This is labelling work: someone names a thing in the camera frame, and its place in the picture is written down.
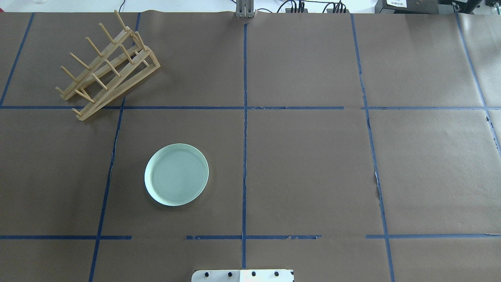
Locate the light green plate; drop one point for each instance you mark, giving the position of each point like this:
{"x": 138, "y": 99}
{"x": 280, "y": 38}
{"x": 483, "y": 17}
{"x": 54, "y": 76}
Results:
{"x": 176, "y": 174}

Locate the wooden dish rack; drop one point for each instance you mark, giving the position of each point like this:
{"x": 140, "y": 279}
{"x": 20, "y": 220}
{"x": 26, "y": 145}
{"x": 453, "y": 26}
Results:
{"x": 125, "y": 62}

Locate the black computer box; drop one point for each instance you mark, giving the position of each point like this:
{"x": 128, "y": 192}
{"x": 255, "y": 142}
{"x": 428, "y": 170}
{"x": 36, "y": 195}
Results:
{"x": 406, "y": 7}

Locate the aluminium frame post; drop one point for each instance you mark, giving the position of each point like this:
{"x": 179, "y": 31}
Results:
{"x": 244, "y": 8}

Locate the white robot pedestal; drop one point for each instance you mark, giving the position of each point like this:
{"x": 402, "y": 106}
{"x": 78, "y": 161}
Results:
{"x": 244, "y": 275}

